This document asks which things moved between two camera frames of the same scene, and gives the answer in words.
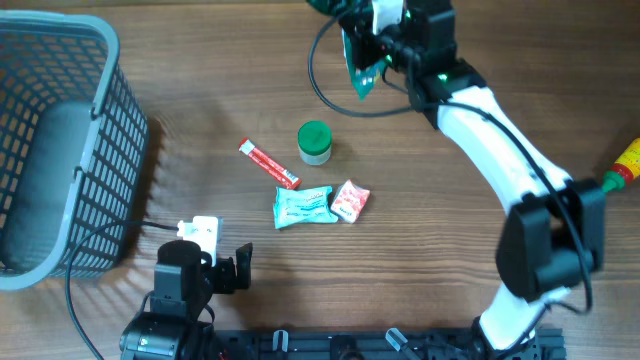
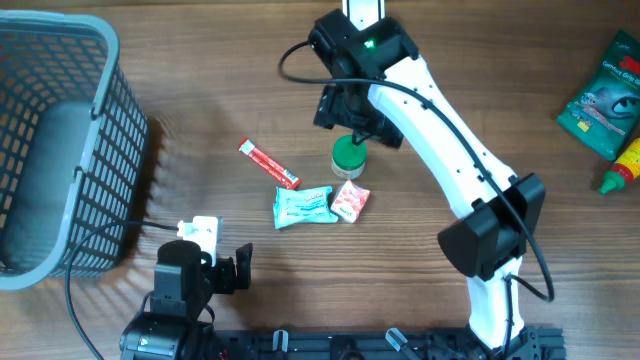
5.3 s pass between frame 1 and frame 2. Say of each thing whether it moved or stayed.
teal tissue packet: stayed
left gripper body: stayed
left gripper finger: stayed
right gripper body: moved
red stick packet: stayed
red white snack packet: stayed
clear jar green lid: moved
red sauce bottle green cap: stayed
